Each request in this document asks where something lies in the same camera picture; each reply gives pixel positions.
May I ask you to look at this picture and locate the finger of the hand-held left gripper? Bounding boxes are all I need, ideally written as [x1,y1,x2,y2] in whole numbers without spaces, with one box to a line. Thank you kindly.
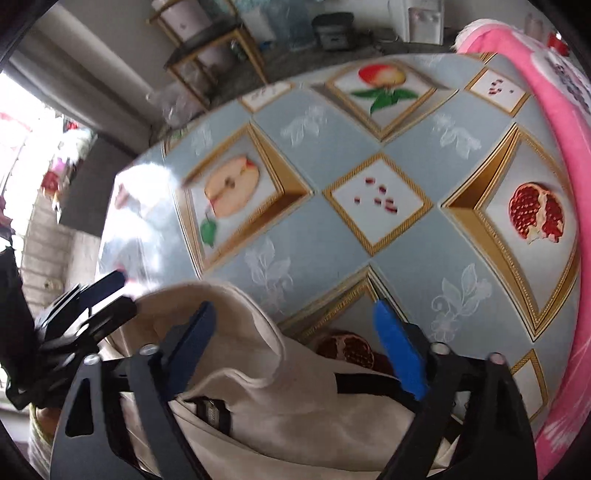
[44,271,127,324]
[44,299,138,358]

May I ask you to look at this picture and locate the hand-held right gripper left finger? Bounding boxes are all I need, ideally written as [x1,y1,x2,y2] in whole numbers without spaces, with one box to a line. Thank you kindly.
[48,301,218,480]

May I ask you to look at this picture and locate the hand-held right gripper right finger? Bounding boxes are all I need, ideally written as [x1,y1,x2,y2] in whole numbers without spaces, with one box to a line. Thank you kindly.
[373,299,539,480]

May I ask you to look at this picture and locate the cream jacket with black stripes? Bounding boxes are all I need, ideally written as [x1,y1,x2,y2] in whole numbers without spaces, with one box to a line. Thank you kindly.
[108,281,467,480]

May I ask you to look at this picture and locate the clear plastic bag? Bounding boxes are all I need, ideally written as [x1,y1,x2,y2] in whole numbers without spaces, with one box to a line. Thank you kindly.
[145,83,208,127]

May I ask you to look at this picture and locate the fruit print tablecloth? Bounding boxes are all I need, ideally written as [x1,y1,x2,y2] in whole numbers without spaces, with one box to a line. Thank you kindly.
[99,51,583,444]

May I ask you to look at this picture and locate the wooden chair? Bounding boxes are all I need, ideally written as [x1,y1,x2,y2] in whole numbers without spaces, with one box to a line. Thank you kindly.
[148,0,271,109]

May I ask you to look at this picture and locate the pale pink storage bin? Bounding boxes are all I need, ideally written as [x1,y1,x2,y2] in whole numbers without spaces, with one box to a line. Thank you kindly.
[154,0,222,70]

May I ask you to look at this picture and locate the pink blanket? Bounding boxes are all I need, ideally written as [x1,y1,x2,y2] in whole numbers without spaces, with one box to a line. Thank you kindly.
[455,18,591,478]

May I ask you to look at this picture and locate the clear water jug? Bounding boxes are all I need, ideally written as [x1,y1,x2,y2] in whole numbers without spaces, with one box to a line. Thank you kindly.
[265,0,317,49]

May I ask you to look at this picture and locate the white water dispenser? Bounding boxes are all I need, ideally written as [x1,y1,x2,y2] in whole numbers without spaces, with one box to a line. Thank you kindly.
[402,0,446,44]

